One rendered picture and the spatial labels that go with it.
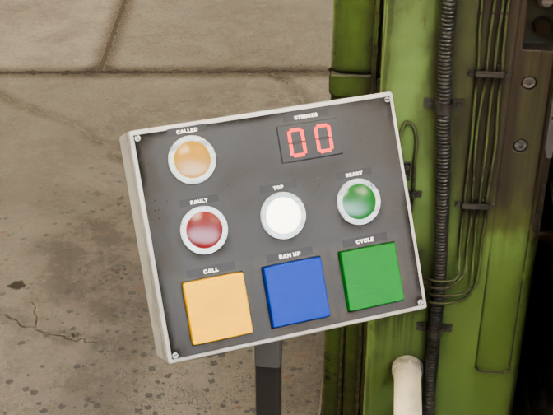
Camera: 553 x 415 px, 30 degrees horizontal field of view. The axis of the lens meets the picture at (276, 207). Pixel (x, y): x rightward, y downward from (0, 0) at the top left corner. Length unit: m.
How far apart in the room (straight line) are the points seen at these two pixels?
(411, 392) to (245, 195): 0.57
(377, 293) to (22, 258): 2.06
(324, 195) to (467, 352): 0.56
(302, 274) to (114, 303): 1.76
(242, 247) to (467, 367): 0.64
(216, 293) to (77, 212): 2.22
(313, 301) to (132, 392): 1.46
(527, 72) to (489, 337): 0.47
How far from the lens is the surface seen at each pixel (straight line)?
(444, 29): 1.44
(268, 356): 1.46
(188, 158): 1.23
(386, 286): 1.30
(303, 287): 1.26
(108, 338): 2.86
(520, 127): 1.54
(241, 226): 1.25
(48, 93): 4.29
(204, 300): 1.23
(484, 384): 1.80
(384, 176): 1.31
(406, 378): 1.72
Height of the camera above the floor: 1.75
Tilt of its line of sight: 31 degrees down
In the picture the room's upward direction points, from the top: straight up
